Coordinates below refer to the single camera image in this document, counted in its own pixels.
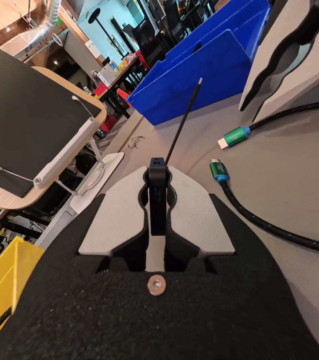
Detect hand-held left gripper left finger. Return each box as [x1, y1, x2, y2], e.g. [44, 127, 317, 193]
[78, 166, 150, 272]

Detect silver flexible duct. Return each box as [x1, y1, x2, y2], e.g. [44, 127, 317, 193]
[30, 0, 62, 46]

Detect long wooden table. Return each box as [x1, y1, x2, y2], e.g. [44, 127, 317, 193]
[92, 55, 141, 120]

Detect thick braided HDMI cable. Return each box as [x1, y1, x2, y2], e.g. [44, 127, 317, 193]
[210, 158, 319, 257]

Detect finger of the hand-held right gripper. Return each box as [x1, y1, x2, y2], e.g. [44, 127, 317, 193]
[252, 13, 319, 123]
[238, 0, 319, 111]

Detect grey desk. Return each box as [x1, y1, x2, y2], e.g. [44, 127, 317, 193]
[34, 93, 319, 360]

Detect braided cable with green plug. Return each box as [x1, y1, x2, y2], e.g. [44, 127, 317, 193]
[218, 99, 319, 149]

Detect orange traffic cone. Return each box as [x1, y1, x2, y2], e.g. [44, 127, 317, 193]
[116, 88, 133, 108]

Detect black floor stand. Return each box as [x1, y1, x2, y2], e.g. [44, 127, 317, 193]
[88, 8, 118, 57]

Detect red storage box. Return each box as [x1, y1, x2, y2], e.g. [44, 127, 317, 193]
[100, 115, 118, 133]

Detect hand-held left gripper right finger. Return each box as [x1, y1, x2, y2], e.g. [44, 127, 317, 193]
[164, 166, 236, 272]

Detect black square hub thin cable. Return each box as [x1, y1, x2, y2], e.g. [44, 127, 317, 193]
[148, 77, 203, 236]

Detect black tangled string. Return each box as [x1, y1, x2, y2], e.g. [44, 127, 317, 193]
[126, 136, 146, 149]

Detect large blue plastic bin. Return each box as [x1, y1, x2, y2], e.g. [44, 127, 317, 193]
[126, 0, 271, 126]

